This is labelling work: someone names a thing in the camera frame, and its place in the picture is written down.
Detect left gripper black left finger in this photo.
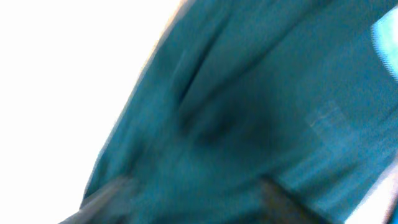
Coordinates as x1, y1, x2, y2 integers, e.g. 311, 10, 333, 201
59, 177, 137, 224

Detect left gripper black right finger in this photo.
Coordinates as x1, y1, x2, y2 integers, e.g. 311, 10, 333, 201
261, 179, 330, 224

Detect black shorts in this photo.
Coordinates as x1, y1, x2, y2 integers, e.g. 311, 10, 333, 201
85, 0, 397, 224

